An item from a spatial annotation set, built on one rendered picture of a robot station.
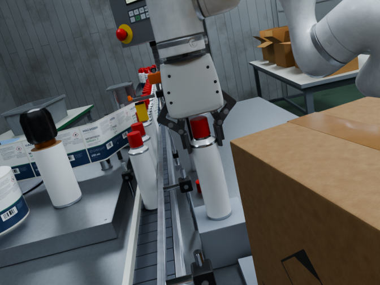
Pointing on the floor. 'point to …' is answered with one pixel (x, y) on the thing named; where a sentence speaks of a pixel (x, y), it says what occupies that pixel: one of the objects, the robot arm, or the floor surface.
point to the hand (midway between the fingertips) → (202, 139)
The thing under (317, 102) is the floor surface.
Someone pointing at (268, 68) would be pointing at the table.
